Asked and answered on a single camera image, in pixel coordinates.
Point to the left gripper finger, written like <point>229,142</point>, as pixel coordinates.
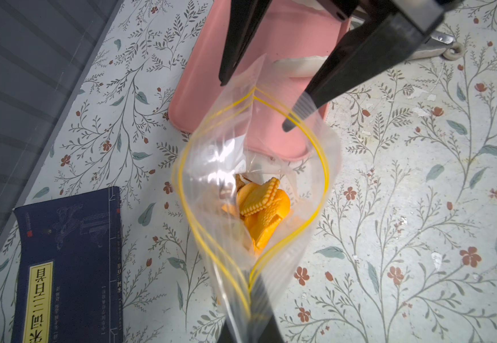
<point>258,322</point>

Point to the pink plastic tray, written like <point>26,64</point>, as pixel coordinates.
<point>295,37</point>

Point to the metal kitchen tongs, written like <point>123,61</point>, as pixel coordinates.
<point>388,54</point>

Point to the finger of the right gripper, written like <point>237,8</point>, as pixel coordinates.
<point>244,20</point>
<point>344,69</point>

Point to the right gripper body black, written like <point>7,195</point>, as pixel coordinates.
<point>425,15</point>

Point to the clear resealable bag yellow zip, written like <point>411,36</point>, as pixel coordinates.
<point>253,181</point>

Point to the dark blue book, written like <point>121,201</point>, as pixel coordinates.
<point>69,280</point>

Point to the yellow cookie pile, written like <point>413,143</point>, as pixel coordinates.
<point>261,208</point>

